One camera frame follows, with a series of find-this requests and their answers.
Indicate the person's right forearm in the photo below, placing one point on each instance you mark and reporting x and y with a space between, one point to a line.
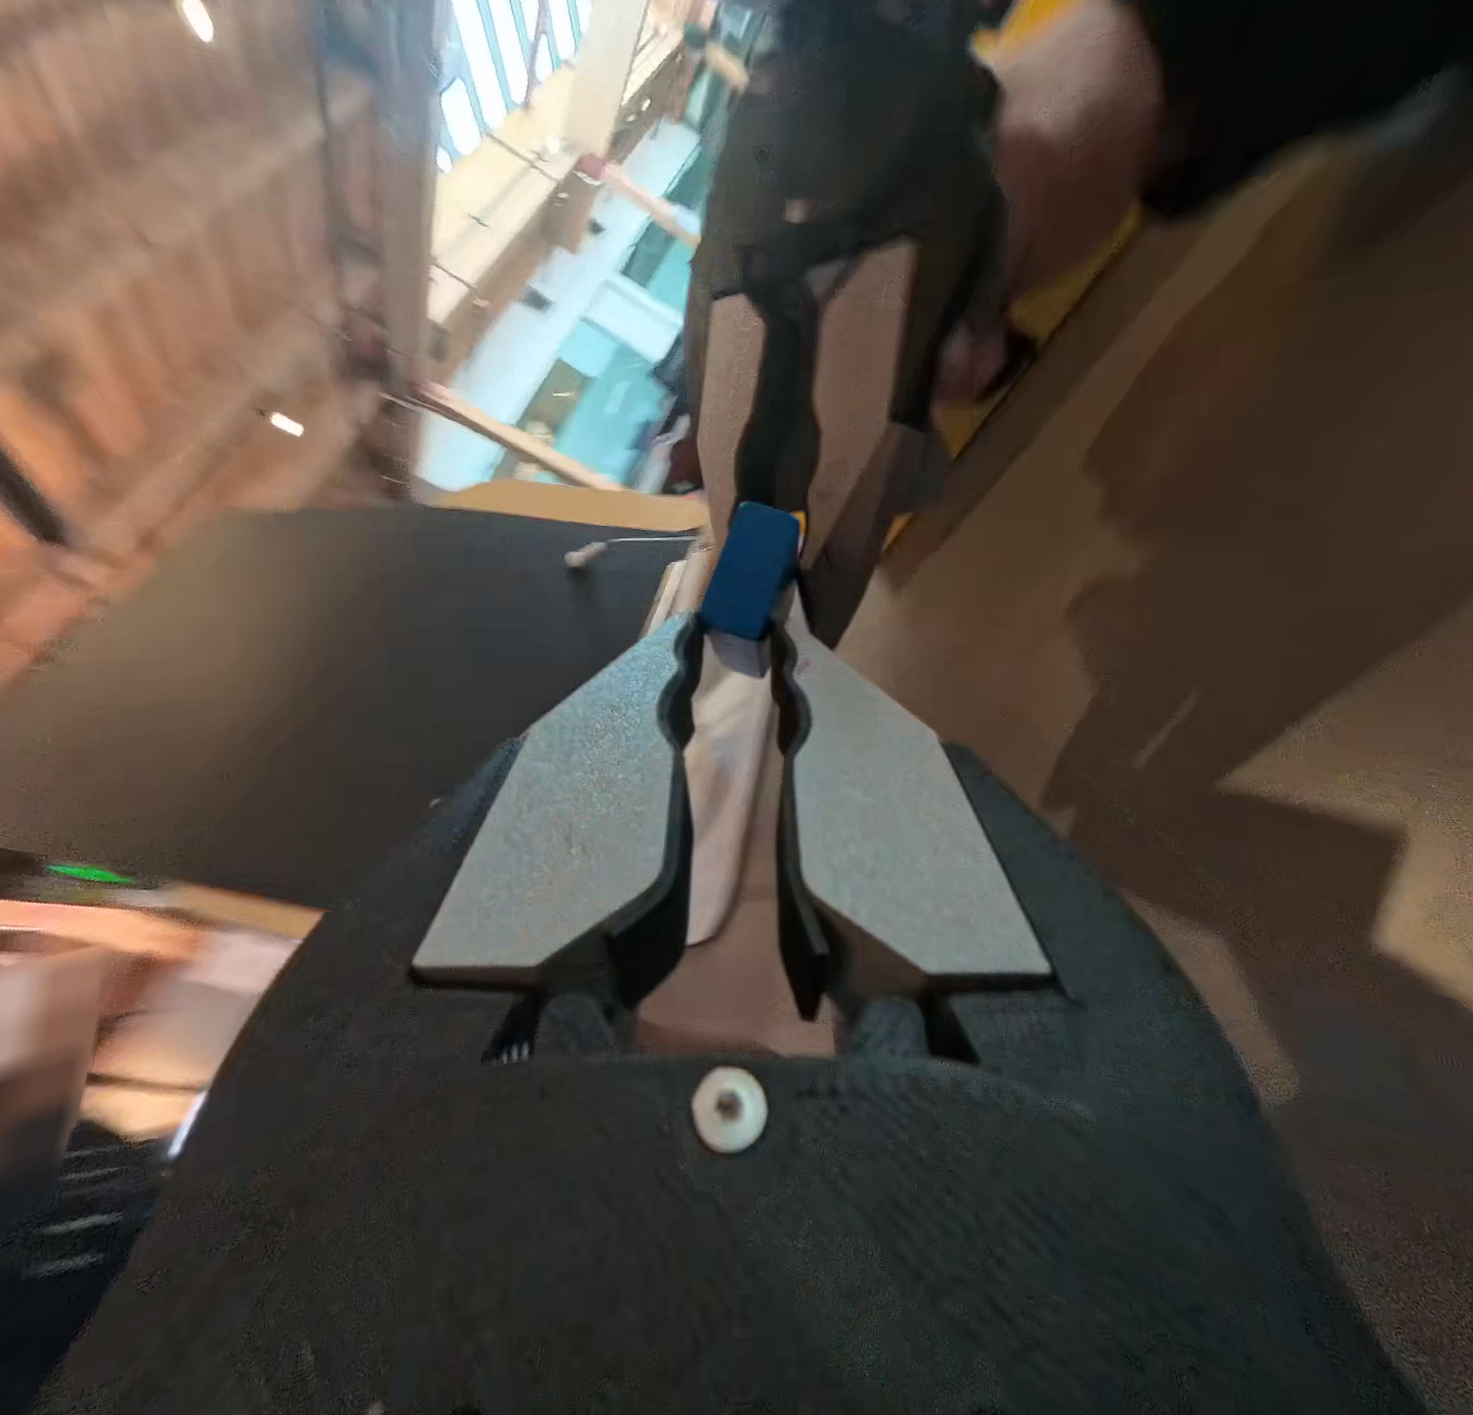
1300 57

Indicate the black display board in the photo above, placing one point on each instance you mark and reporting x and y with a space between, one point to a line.
288 679

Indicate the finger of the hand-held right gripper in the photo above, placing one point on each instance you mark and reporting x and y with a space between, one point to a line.
718 403
875 403

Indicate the person's right hand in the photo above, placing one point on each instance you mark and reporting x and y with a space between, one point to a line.
1082 138

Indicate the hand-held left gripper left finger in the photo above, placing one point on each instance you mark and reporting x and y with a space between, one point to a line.
564 851

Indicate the blue foam block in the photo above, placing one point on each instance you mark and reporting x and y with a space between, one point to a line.
750 568

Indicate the yellow plastic bin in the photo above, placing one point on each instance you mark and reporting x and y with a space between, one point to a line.
1059 299

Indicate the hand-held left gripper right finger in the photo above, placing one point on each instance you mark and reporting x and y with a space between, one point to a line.
909 851

